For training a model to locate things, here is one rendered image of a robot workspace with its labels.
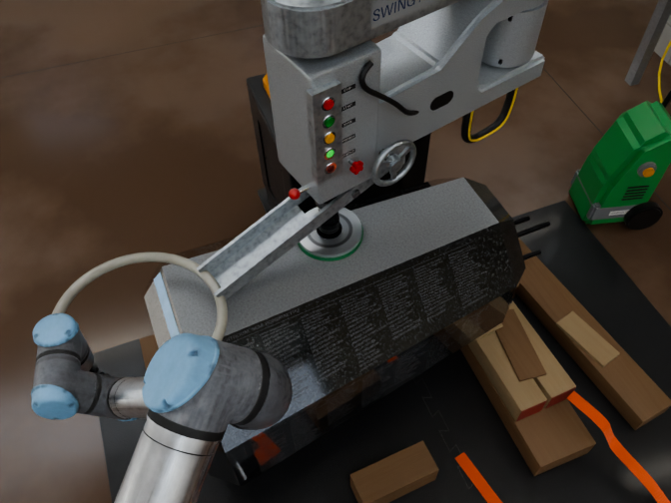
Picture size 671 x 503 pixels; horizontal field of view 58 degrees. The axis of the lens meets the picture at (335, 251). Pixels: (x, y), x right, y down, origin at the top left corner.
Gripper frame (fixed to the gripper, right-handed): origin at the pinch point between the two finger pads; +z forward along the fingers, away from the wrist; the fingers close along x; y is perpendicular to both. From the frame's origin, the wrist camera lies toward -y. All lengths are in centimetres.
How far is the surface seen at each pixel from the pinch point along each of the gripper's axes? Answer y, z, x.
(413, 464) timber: 84, 65, 47
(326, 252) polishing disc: 36, -4, 70
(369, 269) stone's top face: 50, -2, 72
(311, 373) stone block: 46, 15, 39
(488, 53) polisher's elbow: 61, -52, 125
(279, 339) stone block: 35, 5, 41
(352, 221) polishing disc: 38, -5, 85
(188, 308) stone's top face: 6.3, 1.6, 36.0
